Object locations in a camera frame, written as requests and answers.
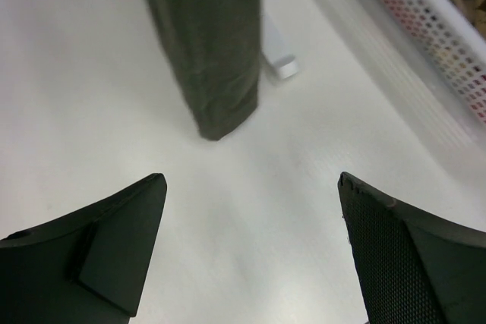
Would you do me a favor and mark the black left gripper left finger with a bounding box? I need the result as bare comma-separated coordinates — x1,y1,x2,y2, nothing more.
1,173,167,323

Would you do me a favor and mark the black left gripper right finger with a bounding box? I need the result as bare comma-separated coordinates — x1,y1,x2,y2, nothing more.
337,172,485,324

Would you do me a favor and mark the metal clothes rack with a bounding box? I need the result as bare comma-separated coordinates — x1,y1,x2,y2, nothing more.
262,11,299,80

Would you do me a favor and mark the white plastic basket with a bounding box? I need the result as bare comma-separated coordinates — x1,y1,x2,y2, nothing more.
359,0,485,143

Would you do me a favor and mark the olive green hanging garment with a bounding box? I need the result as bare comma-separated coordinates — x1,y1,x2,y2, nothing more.
147,0,262,141

